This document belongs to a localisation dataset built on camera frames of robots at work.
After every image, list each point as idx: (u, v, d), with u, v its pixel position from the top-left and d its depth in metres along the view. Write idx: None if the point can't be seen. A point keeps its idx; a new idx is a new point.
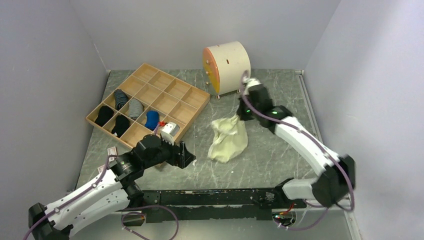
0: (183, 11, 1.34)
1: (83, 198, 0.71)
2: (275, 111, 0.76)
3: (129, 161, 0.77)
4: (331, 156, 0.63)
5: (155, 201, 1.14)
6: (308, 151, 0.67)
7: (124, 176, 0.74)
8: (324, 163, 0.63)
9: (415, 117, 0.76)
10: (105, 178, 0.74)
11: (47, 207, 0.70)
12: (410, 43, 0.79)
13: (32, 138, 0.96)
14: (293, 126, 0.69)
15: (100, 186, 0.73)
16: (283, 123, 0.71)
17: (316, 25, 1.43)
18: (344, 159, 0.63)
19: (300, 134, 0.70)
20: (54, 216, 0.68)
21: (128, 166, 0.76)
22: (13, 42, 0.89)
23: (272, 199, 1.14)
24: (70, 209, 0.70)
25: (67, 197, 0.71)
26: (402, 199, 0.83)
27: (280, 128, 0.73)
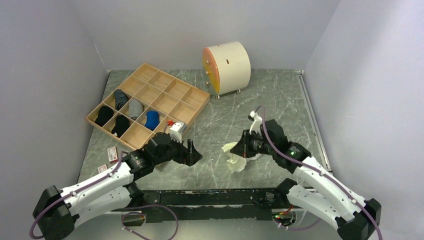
0: (183, 11, 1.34)
1: (101, 185, 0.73)
2: (292, 151, 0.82)
3: (141, 157, 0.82)
4: (358, 203, 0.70)
5: (155, 201, 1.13)
6: (335, 196, 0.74)
7: (136, 171, 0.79)
8: (353, 210, 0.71)
9: (415, 118, 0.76)
10: (120, 169, 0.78)
11: (62, 190, 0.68)
12: (411, 44, 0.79)
13: (32, 139, 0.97)
14: (316, 170, 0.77)
15: (116, 175, 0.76)
16: (305, 166, 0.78)
17: (317, 25, 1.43)
18: (370, 204, 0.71)
19: (323, 177, 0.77)
20: (71, 199, 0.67)
21: (140, 161, 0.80)
22: (13, 43, 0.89)
23: (272, 199, 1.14)
24: (86, 194, 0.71)
25: (84, 182, 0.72)
26: (402, 199, 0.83)
27: (302, 170, 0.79)
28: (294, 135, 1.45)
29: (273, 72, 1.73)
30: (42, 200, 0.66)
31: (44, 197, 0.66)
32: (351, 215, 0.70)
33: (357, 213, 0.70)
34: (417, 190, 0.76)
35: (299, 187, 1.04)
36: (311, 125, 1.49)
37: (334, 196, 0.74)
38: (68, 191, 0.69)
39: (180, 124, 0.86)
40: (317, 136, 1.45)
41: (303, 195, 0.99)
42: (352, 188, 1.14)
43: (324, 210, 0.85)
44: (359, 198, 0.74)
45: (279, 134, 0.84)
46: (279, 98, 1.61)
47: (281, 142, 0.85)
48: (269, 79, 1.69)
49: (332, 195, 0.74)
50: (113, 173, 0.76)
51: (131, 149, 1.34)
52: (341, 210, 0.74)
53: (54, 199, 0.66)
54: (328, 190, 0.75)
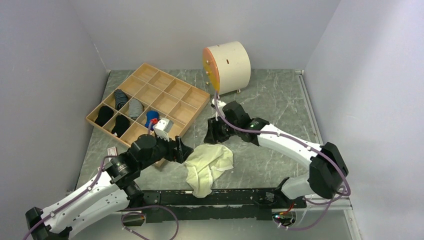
0: (183, 11, 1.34)
1: (79, 202, 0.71)
2: (252, 124, 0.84)
3: (124, 162, 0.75)
4: (313, 148, 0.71)
5: (155, 201, 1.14)
6: (292, 149, 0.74)
7: (121, 177, 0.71)
8: (310, 156, 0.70)
9: (415, 118, 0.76)
10: (101, 180, 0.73)
11: (42, 212, 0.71)
12: (410, 44, 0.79)
13: (32, 139, 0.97)
14: (272, 133, 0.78)
15: (95, 188, 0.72)
16: (262, 132, 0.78)
17: (317, 25, 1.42)
18: (326, 146, 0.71)
19: (280, 136, 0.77)
20: (51, 220, 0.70)
21: (123, 167, 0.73)
22: (13, 43, 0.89)
23: (272, 199, 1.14)
24: (66, 212, 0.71)
25: (63, 201, 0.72)
26: (403, 199, 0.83)
27: (261, 137, 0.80)
28: (294, 135, 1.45)
29: (273, 72, 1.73)
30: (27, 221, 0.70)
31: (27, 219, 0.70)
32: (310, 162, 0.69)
33: (314, 158, 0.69)
34: (417, 191, 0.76)
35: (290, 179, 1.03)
36: (311, 125, 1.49)
37: (290, 149, 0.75)
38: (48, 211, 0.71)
39: (165, 122, 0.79)
40: (317, 136, 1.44)
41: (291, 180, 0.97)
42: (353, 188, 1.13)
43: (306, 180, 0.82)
44: (315, 144, 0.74)
45: (237, 110, 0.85)
46: (280, 98, 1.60)
47: (244, 119, 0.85)
48: (269, 79, 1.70)
49: (289, 148, 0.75)
50: (91, 187, 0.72)
51: None
52: (303, 161, 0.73)
53: (37, 220, 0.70)
54: (286, 146, 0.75)
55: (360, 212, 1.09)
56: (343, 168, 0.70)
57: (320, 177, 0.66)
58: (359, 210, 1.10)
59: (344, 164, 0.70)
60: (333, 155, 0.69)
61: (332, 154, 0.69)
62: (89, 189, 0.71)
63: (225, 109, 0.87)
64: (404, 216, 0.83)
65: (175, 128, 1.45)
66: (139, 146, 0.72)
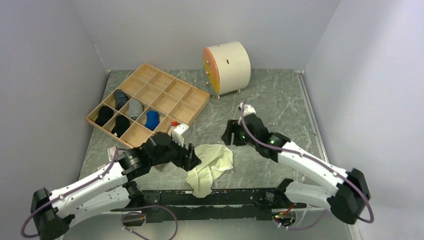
0: (183, 11, 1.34)
1: (90, 188, 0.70)
2: (272, 140, 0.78)
3: (136, 156, 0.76)
4: (339, 175, 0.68)
5: (155, 201, 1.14)
6: (317, 172, 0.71)
7: (132, 170, 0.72)
8: (336, 183, 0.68)
9: (415, 118, 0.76)
10: (112, 170, 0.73)
11: (51, 193, 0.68)
12: (410, 44, 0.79)
13: (32, 139, 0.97)
14: (296, 152, 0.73)
15: (107, 177, 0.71)
16: (285, 150, 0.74)
17: (317, 25, 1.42)
18: (352, 174, 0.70)
19: (303, 157, 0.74)
20: (58, 203, 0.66)
21: (135, 160, 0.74)
22: (13, 43, 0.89)
23: (272, 199, 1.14)
24: (75, 197, 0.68)
25: (73, 185, 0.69)
26: (402, 200, 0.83)
27: (282, 155, 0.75)
28: (294, 135, 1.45)
29: (273, 72, 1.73)
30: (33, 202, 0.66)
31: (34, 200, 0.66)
32: (335, 188, 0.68)
33: (340, 185, 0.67)
34: (416, 191, 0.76)
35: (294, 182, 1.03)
36: (311, 125, 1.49)
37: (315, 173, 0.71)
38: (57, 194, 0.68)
39: (184, 127, 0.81)
40: (317, 136, 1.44)
41: (298, 187, 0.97)
42: None
43: (318, 195, 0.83)
44: (340, 169, 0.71)
45: (257, 123, 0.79)
46: (280, 98, 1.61)
47: (262, 135, 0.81)
48: (269, 79, 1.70)
49: (314, 171, 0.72)
50: (103, 175, 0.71)
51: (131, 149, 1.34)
52: (326, 185, 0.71)
53: (44, 201, 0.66)
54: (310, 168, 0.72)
55: None
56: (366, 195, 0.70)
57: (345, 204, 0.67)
58: None
59: (369, 191, 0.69)
60: (359, 182, 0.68)
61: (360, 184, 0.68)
62: (101, 176, 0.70)
63: (245, 120, 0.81)
64: (403, 216, 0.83)
65: None
66: (154, 142, 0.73)
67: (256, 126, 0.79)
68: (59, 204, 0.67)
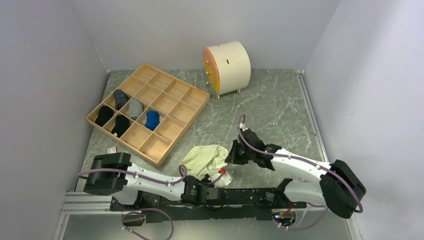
0: (183, 11, 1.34)
1: (155, 186, 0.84)
2: (265, 150, 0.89)
3: (196, 189, 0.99)
4: (322, 167, 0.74)
5: (155, 201, 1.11)
6: (303, 168, 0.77)
7: (190, 198, 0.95)
8: (320, 174, 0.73)
9: (415, 119, 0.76)
10: (176, 188, 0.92)
11: (129, 166, 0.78)
12: (411, 44, 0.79)
13: (32, 138, 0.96)
14: (283, 155, 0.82)
15: (170, 189, 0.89)
16: (275, 155, 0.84)
17: (317, 25, 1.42)
18: (335, 164, 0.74)
19: (291, 159, 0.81)
20: (130, 178, 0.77)
21: (194, 192, 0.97)
22: (13, 42, 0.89)
23: (272, 199, 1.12)
24: (141, 183, 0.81)
25: (147, 173, 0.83)
26: (402, 199, 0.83)
27: (275, 161, 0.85)
28: (294, 135, 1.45)
29: (273, 72, 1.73)
30: (112, 157, 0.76)
31: (114, 157, 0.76)
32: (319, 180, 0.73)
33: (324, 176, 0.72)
34: (417, 191, 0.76)
35: (293, 182, 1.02)
36: (311, 125, 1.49)
37: (302, 169, 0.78)
38: (133, 169, 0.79)
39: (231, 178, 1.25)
40: (317, 136, 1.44)
41: (297, 186, 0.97)
42: None
43: (314, 191, 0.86)
44: (324, 162, 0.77)
45: (252, 137, 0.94)
46: (280, 98, 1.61)
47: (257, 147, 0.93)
48: (269, 79, 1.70)
49: (300, 168, 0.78)
50: (170, 185, 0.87)
51: (131, 149, 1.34)
52: (313, 179, 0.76)
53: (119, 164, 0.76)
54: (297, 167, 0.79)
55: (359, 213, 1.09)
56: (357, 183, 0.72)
57: (335, 197, 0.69)
58: None
59: (358, 180, 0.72)
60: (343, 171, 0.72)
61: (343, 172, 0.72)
62: (169, 184, 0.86)
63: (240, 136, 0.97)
64: (403, 217, 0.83)
65: (174, 128, 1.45)
66: (216, 196, 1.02)
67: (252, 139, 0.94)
68: (129, 178, 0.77)
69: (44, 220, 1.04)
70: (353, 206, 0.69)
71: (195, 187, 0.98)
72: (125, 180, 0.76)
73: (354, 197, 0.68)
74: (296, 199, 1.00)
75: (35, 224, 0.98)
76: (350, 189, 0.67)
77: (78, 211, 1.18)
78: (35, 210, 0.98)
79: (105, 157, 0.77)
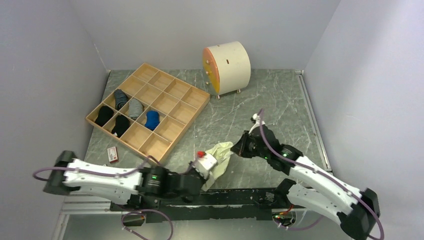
0: (183, 11, 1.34)
1: (103, 180, 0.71)
2: (284, 153, 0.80)
3: (159, 180, 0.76)
4: (354, 195, 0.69)
5: (155, 201, 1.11)
6: (331, 190, 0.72)
7: (146, 190, 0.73)
8: (350, 203, 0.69)
9: (415, 119, 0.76)
10: (130, 178, 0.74)
11: (73, 161, 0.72)
12: (411, 44, 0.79)
13: (32, 138, 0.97)
14: (309, 168, 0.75)
15: (121, 181, 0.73)
16: (298, 165, 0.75)
17: (317, 25, 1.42)
18: (366, 193, 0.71)
19: (316, 174, 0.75)
20: (70, 175, 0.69)
21: (154, 184, 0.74)
22: (13, 42, 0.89)
23: (272, 199, 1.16)
24: (85, 178, 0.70)
25: (92, 168, 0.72)
26: (402, 199, 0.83)
27: (296, 170, 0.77)
28: (294, 135, 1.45)
29: (273, 72, 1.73)
30: (58, 158, 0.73)
31: (60, 156, 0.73)
32: (349, 208, 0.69)
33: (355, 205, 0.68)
34: (417, 191, 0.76)
35: (296, 185, 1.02)
36: (311, 125, 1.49)
37: (328, 190, 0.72)
38: (76, 165, 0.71)
39: (212, 163, 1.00)
40: (317, 136, 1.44)
41: (302, 193, 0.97)
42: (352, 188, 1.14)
43: (325, 206, 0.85)
44: (355, 189, 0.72)
45: (270, 135, 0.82)
46: (280, 98, 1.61)
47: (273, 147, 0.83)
48: (269, 79, 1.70)
49: (327, 188, 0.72)
50: (118, 177, 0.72)
51: (131, 149, 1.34)
52: (339, 203, 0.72)
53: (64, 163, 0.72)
54: (322, 185, 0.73)
55: None
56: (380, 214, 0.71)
57: (358, 225, 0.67)
58: None
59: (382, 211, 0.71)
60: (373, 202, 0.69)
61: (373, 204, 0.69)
62: (116, 176, 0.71)
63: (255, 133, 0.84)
64: (403, 217, 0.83)
65: (174, 128, 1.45)
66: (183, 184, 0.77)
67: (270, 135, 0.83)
68: (71, 175, 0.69)
69: (44, 220, 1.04)
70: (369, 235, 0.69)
71: (156, 177, 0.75)
72: (66, 177, 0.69)
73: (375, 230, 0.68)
74: (296, 203, 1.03)
75: (35, 224, 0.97)
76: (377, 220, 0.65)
77: (78, 211, 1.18)
78: (35, 210, 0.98)
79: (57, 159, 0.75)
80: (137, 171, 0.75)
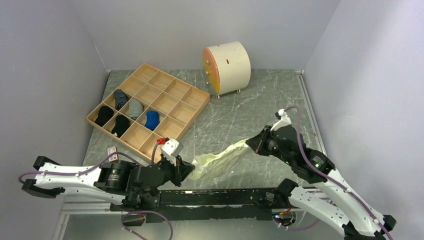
0: (183, 11, 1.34)
1: (66, 180, 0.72)
2: (317, 162, 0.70)
3: (120, 173, 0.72)
4: (380, 223, 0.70)
5: (155, 201, 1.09)
6: (358, 214, 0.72)
7: (104, 186, 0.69)
8: (374, 230, 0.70)
9: (415, 119, 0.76)
10: (90, 174, 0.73)
11: (43, 165, 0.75)
12: (411, 44, 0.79)
13: (32, 138, 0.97)
14: (342, 187, 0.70)
15: (81, 179, 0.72)
16: (332, 181, 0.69)
17: (317, 25, 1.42)
18: (389, 222, 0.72)
19: (347, 194, 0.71)
20: (38, 177, 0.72)
21: (114, 178, 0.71)
22: (13, 42, 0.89)
23: (272, 199, 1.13)
24: (51, 180, 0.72)
25: (59, 169, 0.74)
26: (401, 200, 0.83)
27: (326, 186, 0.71)
28: None
29: (273, 72, 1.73)
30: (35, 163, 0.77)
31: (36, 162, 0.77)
32: (371, 234, 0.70)
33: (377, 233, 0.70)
34: (416, 191, 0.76)
35: (299, 189, 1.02)
36: (311, 125, 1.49)
37: (356, 213, 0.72)
38: (45, 168, 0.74)
39: (174, 146, 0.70)
40: (317, 136, 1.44)
41: (306, 198, 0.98)
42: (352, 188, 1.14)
43: (330, 216, 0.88)
44: (378, 214, 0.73)
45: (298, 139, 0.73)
46: (279, 98, 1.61)
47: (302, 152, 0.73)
48: (269, 79, 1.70)
49: (356, 212, 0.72)
50: (79, 176, 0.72)
51: (131, 149, 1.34)
52: (360, 226, 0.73)
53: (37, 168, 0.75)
54: (351, 207, 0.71)
55: None
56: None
57: None
58: None
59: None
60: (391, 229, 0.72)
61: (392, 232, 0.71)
62: (76, 175, 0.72)
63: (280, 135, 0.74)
64: (403, 217, 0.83)
65: (175, 128, 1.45)
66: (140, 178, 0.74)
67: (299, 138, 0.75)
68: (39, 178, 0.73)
69: (45, 220, 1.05)
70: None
71: (117, 171, 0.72)
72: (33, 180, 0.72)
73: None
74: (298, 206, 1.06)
75: (35, 224, 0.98)
76: None
77: (78, 211, 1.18)
78: (35, 210, 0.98)
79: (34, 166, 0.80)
80: (97, 167, 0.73)
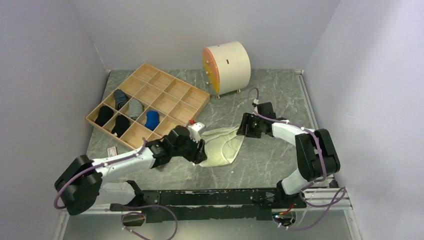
0: (183, 11, 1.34)
1: (128, 163, 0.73)
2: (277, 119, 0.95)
3: (161, 145, 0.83)
4: (306, 129, 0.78)
5: (155, 201, 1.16)
6: (292, 130, 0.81)
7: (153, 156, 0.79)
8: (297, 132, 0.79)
9: (416, 118, 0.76)
10: (145, 152, 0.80)
11: (93, 161, 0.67)
12: (411, 43, 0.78)
13: (31, 137, 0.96)
14: (282, 121, 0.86)
15: (141, 156, 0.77)
16: (275, 121, 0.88)
17: (317, 25, 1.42)
18: (320, 131, 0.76)
19: (289, 125, 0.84)
20: (102, 169, 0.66)
21: (159, 149, 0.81)
22: (13, 42, 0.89)
23: (272, 199, 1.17)
24: (115, 168, 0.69)
25: (113, 157, 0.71)
26: (402, 198, 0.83)
27: (274, 126, 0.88)
28: None
29: (273, 72, 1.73)
30: (72, 168, 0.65)
31: (75, 166, 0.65)
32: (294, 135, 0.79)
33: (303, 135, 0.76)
34: (419, 190, 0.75)
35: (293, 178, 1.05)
36: (311, 125, 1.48)
37: (288, 131, 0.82)
38: (98, 162, 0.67)
39: (201, 126, 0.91)
40: None
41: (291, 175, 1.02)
42: (354, 188, 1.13)
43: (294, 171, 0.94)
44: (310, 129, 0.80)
45: (266, 106, 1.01)
46: (279, 98, 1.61)
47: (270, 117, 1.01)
48: (269, 80, 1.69)
49: (288, 130, 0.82)
50: (138, 154, 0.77)
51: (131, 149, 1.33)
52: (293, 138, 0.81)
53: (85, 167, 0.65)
54: (285, 129, 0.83)
55: (360, 212, 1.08)
56: (333, 156, 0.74)
57: (302, 154, 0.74)
58: (358, 209, 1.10)
59: (335, 152, 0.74)
60: (324, 140, 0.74)
61: (323, 139, 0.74)
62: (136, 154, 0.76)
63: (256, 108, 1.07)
64: (404, 216, 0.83)
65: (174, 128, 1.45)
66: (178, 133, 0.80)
67: (265, 109, 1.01)
68: (102, 170, 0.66)
69: (43, 220, 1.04)
70: (318, 173, 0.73)
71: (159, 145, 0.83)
72: (99, 172, 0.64)
73: (322, 166, 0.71)
74: (294, 193, 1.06)
75: (33, 224, 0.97)
76: (320, 150, 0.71)
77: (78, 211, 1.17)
78: (34, 210, 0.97)
79: (65, 175, 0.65)
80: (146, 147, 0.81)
